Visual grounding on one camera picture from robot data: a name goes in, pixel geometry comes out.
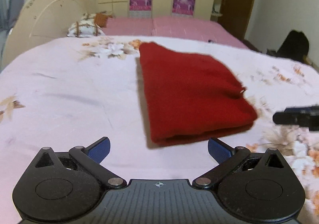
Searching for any black chair with garment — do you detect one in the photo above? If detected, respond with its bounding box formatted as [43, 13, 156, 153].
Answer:
[267, 30, 310, 63]

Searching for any floral white bed sheet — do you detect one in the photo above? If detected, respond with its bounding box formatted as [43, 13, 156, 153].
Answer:
[1, 37, 318, 223]

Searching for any cream curved headboard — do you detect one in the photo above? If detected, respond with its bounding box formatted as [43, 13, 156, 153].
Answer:
[1, 0, 95, 69]

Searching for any red sequinned sweater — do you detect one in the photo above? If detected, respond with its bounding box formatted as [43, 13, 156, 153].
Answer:
[139, 42, 258, 146]

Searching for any lower right purple poster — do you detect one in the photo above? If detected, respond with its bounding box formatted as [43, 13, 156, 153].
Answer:
[172, 0, 196, 16]

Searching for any lower left purple poster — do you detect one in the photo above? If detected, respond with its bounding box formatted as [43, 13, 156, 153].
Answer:
[129, 0, 152, 18]

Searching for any pink mattress cover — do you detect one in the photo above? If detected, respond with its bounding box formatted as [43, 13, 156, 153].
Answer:
[102, 17, 247, 49]

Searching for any orange striped pillow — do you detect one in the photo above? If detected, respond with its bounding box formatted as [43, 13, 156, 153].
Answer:
[81, 13, 113, 28]

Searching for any purple poster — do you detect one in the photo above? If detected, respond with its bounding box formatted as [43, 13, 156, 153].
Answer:
[129, 0, 152, 18]
[172, 0, 196, 16]

